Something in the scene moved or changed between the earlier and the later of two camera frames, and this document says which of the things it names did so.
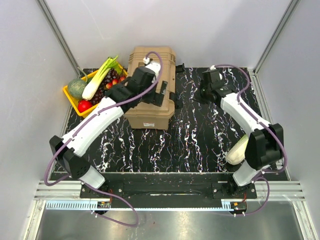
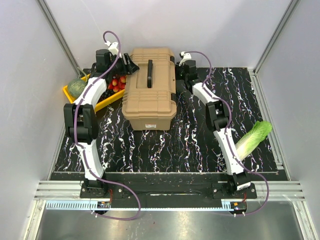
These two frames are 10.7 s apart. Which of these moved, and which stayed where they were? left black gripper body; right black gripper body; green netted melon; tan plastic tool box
Moved: left black gripper body; right black gripper body
Stayed: green netted melon; tan plastic tool box
